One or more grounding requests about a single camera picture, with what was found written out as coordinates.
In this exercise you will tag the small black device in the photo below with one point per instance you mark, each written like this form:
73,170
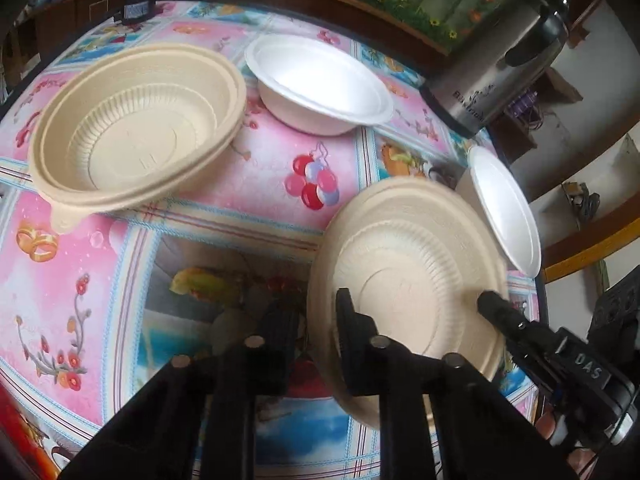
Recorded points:
136,9

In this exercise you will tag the colourful printed tablecloth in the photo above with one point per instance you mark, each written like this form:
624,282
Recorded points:
270,165

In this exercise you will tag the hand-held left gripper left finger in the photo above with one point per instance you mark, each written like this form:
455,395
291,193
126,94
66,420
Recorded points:
280,350

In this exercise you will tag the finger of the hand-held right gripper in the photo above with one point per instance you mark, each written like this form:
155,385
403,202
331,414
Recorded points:
505,315

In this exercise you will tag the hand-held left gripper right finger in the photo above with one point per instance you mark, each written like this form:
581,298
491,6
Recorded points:
357,355

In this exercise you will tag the stainless steel thermos jug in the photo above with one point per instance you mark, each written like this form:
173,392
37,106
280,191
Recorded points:
490,65

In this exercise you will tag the white foam bowl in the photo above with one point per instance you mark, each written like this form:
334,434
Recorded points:
505,205
320,75

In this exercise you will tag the beige ribbed plastic bowl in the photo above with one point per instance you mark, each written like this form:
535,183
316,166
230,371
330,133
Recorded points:
415,260
135,140

